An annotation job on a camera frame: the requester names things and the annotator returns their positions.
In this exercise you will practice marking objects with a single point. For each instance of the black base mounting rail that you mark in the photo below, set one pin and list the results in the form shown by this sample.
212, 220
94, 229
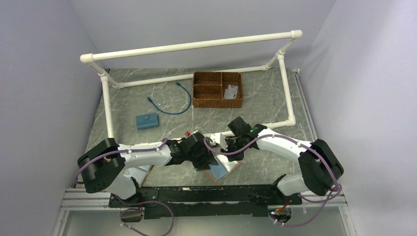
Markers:
187, 201

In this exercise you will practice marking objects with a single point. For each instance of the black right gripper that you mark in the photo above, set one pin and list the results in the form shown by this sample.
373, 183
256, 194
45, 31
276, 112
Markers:
233, 157

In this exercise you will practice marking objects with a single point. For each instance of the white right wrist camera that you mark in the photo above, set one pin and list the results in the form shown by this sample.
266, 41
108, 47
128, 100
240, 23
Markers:
218, 140

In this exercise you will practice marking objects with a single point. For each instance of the blue leather card holder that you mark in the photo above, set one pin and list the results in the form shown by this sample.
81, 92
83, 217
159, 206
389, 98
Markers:
147, 121

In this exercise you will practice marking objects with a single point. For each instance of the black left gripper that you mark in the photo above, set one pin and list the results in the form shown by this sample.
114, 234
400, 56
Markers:
207, 159

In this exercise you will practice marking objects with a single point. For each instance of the aluminium extrusion rail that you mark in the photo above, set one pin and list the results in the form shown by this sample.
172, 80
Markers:
334, 218

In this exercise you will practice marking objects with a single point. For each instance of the white PVC pipe frame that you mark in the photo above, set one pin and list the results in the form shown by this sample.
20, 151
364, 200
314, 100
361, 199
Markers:
107, 81

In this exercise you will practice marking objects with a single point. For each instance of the brown wicker divided basket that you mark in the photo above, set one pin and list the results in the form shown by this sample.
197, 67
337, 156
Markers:
209, 88

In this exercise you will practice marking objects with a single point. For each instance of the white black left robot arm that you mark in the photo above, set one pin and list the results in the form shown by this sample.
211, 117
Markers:
103, 167

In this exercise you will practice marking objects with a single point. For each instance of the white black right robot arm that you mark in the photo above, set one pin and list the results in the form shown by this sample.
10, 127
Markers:
319, 168

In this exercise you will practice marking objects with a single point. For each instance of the grey cards in basket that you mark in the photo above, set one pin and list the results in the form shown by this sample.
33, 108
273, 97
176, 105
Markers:
231, 92

